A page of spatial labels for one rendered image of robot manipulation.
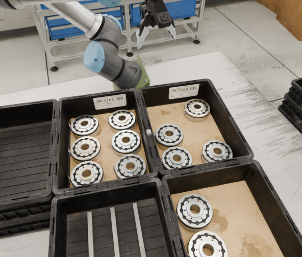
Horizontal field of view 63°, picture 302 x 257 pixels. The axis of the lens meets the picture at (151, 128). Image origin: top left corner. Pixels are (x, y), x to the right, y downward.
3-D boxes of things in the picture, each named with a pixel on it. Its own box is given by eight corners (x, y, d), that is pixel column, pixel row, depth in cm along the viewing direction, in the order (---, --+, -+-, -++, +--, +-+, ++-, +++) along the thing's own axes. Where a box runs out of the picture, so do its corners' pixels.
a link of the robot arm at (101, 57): (104, 84, 112) (77, 70, 104) (108, 59, 117) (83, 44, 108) (120, 75, 104) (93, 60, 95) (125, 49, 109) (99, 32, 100)
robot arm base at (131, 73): (116, 84, 124) (100, 76, 118) (133, 59, 120) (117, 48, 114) (127, 98, 113) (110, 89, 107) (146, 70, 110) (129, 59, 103)
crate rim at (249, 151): (137, 92, 98) (136, 87, 96) (208, 82, 102) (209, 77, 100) (159, 179, 72) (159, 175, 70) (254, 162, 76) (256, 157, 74)
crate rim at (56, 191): (59, 102, 94) (57, 98, 92) (136, 92, 98) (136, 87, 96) (54, 199, 68) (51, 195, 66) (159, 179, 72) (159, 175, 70)
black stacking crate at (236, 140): (138, 109, 105) (137, 88, 96) (204, 100, 109) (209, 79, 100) (159, 194, 80) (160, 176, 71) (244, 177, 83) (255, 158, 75)
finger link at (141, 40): (134, 44, 96) (146, 22, 91) (140, 51, 92) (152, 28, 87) (128, 41, 94) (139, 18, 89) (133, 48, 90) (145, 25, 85)
